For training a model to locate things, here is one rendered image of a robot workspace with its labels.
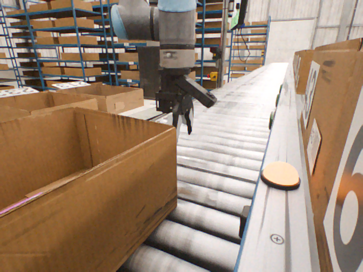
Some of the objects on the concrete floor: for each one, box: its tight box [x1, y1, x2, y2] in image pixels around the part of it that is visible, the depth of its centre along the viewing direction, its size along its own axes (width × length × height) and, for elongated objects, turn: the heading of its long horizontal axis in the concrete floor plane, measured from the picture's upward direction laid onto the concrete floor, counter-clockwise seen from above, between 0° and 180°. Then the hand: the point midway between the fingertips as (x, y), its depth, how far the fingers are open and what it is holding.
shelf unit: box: [22, 0, 112, 92], centre depth 318 cm, size 98×49×196 cm, turn 63°
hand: (183, 138), depth 64 cm, fingers open, 10 cm apart
